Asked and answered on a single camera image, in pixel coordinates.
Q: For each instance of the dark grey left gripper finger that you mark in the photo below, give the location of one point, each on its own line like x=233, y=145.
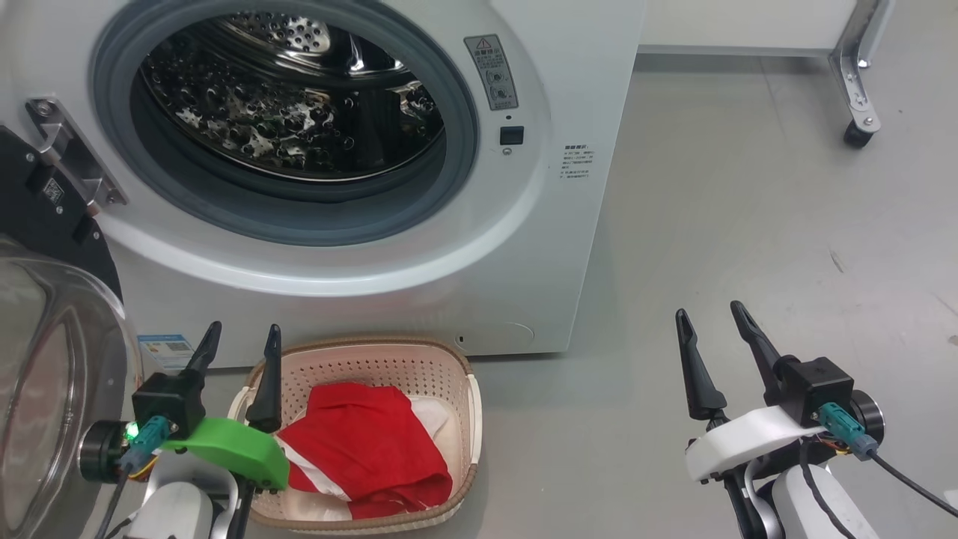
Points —
x=206, y=355
x=268, y=397

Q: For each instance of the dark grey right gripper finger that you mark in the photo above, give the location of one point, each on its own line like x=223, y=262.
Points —
x=760, y=348
x=703, y=389

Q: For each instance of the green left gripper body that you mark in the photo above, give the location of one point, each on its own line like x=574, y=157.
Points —
x=239, y=449

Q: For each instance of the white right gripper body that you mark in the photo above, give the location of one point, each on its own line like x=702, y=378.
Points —
x=741, y=442

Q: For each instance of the red and white cloth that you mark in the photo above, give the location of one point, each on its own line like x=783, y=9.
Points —
x=359, y=442

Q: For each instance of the washing machine glass door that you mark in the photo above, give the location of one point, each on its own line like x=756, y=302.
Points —
x=45, y=389

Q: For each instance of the cream perforated laundry basket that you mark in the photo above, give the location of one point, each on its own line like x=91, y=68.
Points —
x=456, y=404

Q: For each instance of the white front-load washing machine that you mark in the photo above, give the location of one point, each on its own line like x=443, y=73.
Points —
x=524, y=247

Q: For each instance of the metal door hinge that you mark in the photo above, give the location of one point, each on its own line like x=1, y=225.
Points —
x=71, y=157

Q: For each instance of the perforated steel washer drum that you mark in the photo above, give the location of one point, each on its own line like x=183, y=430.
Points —
x=262, y=120

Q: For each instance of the grey rubber door gasket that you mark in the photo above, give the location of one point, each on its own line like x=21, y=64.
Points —
x=456, y=150

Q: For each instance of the black door latch slot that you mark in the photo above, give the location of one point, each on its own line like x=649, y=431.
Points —
x=511, y=135

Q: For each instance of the blue energy label sticker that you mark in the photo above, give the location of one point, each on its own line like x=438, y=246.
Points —
x=166, y=352

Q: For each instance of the round filter cover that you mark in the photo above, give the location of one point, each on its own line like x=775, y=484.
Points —
x=501, y=338

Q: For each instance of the black text notice sticker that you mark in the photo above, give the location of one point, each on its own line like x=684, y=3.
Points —
x=577, y=163

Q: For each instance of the metal panel leg with caster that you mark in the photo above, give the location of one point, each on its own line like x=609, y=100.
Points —
x=857, y=82

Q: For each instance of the white partition panel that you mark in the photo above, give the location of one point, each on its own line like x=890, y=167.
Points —
x=733, y=22

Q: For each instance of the grey warning sticker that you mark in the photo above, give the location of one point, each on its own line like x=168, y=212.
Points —
x=492, y=71

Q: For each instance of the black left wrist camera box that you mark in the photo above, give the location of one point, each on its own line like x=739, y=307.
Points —
x=168, y=400

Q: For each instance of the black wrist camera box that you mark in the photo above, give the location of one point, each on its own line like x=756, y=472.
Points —
x=819, y=385
x=168, y=400

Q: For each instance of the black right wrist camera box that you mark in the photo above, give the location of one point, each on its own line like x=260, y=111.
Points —
x=819, y=385

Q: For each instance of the teal left camera connector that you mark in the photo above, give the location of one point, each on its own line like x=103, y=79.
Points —
x=150, y=438

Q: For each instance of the teal camera connector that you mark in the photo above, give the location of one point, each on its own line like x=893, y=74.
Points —
x=846, y=430
x=150, y=438

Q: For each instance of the teal right camera connector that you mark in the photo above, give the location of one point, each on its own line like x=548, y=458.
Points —
x=846, y=430

